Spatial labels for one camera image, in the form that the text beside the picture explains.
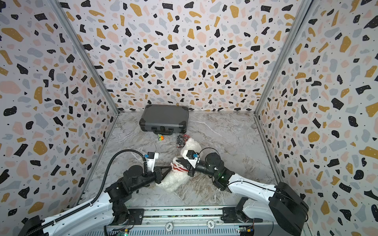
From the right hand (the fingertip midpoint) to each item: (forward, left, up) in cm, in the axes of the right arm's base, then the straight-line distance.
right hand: (177, 158), depth 69 cm
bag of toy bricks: (+25, +2, -21) cm, 32 cm away
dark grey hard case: (+36, +15, -14) cm, 42 cm away
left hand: (-2, +3, -6) cm, 7 cm away
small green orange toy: (+27, +17, -22) cm, 39 cm away
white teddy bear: (-7, +2, -10) cm, 12 cm away
